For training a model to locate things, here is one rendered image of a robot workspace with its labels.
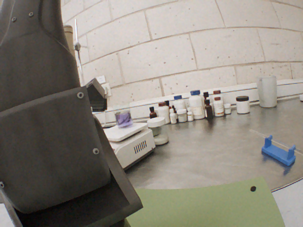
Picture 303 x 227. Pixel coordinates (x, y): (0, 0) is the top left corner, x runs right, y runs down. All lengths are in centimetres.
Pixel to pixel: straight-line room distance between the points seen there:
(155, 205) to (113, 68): 87
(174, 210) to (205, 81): 74
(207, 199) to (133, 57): 84
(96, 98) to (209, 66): 69
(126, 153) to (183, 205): 22
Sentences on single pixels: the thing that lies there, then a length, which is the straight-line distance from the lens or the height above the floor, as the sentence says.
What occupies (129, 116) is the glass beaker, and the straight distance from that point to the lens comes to 42.
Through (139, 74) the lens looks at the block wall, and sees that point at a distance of 90.
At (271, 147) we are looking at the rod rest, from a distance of 39.
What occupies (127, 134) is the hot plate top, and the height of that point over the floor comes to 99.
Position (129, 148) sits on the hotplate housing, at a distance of 38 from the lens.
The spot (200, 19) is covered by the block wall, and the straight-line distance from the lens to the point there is 92.
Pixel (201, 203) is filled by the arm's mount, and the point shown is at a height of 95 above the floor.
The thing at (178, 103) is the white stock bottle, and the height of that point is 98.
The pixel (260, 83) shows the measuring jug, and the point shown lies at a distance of 78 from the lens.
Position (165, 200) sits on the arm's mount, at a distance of 21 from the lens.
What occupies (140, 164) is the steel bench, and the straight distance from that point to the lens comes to 40.
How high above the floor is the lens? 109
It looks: 11 degrees down
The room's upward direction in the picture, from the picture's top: 12 degrees counter-clockwise
